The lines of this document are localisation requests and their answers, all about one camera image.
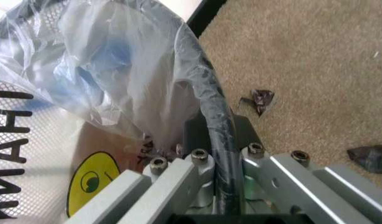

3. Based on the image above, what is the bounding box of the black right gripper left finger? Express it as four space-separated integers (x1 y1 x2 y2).
65 119 217 224

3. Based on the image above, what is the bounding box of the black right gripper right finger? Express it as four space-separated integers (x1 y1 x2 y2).
233 115 382 224

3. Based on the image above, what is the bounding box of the clear plastic garbage bag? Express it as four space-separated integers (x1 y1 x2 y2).
0 0 239 168

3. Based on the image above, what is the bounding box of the white mesh trash bin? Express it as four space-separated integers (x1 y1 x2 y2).
0 0 242 224

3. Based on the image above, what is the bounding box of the crumpled red print wrapper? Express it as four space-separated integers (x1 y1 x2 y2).
135 133 185 164

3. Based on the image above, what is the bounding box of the crumpled dark foil wrapper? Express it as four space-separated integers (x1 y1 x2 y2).
346 144 382 175
238 88 276 117

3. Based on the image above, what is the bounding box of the cardboard with yellow smiley face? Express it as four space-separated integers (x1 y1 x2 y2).
65 120 155 218

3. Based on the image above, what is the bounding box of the black furniture frame bar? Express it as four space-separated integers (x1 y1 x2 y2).
186 0 229 39

